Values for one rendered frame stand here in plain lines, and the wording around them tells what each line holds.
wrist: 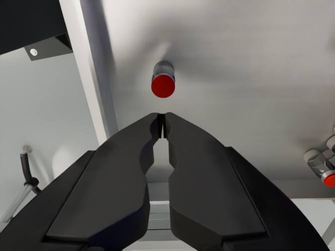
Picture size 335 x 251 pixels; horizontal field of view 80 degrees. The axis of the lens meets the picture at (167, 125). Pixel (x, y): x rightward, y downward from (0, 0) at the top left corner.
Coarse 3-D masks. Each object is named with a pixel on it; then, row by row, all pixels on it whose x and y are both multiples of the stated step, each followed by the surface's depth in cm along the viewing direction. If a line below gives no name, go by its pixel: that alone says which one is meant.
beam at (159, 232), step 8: (0, 224) 112; (152, 224) 108; (160, 224) 108; (168, 224) 108; (0, 232) 108; (152, 232) 104; (160, 232) 104; (168, 232) 104; (144, 240) 101; (152, 240) 101; (160, 240) 101; (168, 240) 101; (176, 240) 100; (128, 248) 104; (136, 248) 104; (144, 248) 104; (152, 248) 104; (160, 248) 104; (168, 248) 104; (176, 248) 104; (184, 248) 104; (192, 248) 104
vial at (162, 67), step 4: (156, 64) 20; (160, 64) 19; (164, 64) 19; (168, 64) 20; (156, 68) 19; (160, 68) 18; (164, 68) 18; (168, 68) 18; (172, 68) 20; (156, 72) 18; (160, 72) 18; (164, 72) 18; (168, 72) 18; (172, 72) 18; (152, 76) 18; (156, 76) 17; (172, 76) 18; (152, 80) 18
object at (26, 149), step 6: (24, 150) 136; (30, 150) 138; (24, 156) 134; (24, 162) 134; (24, 168) 134; (24, 174) 135; (30, 174) 138; (30, 180) 138; (36, 180) 141; (36, 186) 141; (36, 192) 145
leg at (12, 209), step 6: (24, 186) 137; (30, 186) 137; (24, 192) 132; (18, 198) 128; (24, 198) 131; (12, 204) 124; (18, 204) 126; (6, 210) 121; (12, 210) 122; (6, 216) 118; (12, 216) 121; (0, 222) 114; (6, 222) 116
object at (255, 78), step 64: (128, 0) 18; (192, 0) 18; (256, 0) 18; (320, 0) 18; (128, 64) 21; (192, 64) 21; (256, 64) 21; (320, 64) 21; (256, 128) 25; (320, 128) 25; (320, 192) 28
